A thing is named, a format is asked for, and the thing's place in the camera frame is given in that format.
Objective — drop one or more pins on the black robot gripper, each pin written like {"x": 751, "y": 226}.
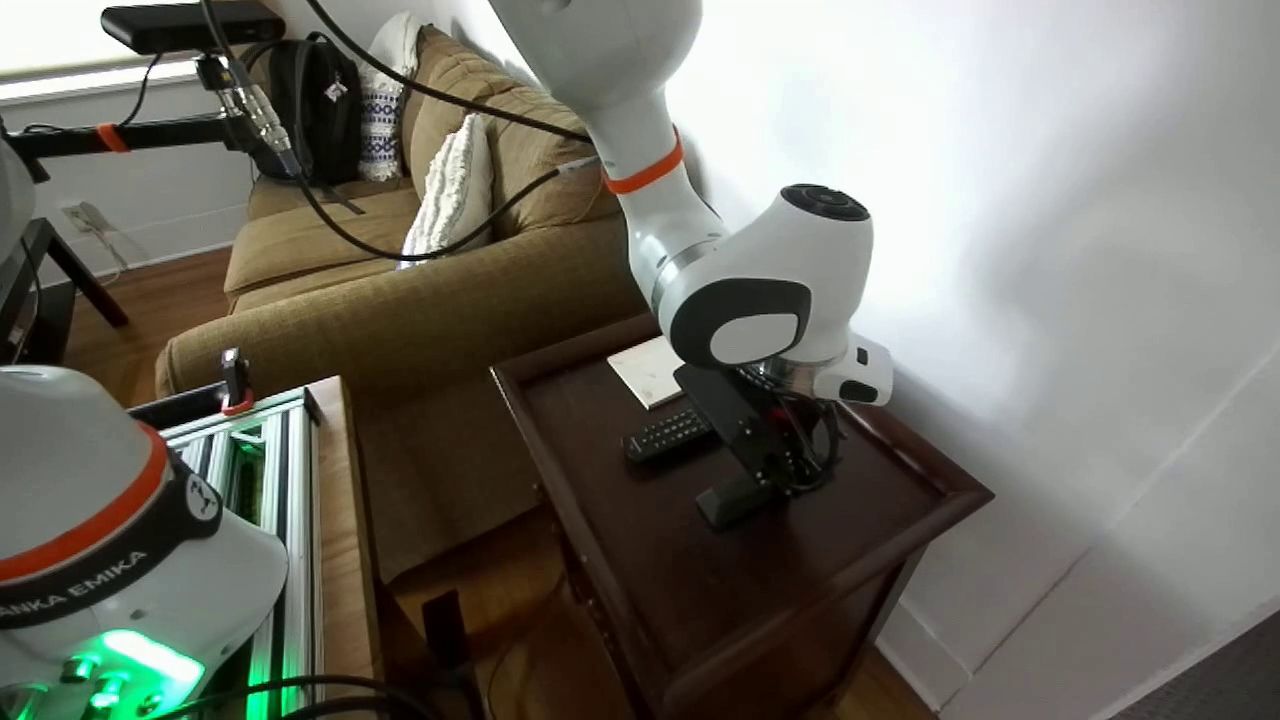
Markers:
{"x": 781, "y": 441}

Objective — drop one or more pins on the plain black remote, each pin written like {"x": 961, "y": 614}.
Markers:
{"x": 719, "y": 505}

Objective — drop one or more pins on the black TV remote with buttons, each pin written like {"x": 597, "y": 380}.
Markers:
{"x": 666, "y": 439}

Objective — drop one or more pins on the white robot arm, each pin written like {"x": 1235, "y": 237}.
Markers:
{"x": 126, "y": 578}

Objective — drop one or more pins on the white book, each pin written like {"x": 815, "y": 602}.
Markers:
{"x": 651, "y": 368}

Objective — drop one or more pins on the dark brown wooden side table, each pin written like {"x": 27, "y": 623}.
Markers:
{"x": 724, "y": 627}

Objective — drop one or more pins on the cream knitted pillow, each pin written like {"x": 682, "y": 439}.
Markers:
{"x": 453, "y": 196}

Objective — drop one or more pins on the olive green sofa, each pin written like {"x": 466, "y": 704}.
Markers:
{"x": 319, "y": 285}

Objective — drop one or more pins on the patterned blue white pillow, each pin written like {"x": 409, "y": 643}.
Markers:
{"x": 381, "y": 83}

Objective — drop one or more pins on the black backpack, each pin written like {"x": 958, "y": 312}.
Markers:
{"x": 319, "y": 96}

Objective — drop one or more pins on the black folding table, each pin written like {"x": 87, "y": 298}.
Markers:
{"x": 43, "y": 290}

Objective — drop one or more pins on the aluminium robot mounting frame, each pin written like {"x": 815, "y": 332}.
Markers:
{"x": 263, "y": 466}

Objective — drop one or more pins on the black red emergency stop handle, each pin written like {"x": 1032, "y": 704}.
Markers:
{"x": 239, "y": 386}

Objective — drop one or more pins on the white wall power outlet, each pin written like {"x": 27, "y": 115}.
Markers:
{"x": 87, "y": 217}

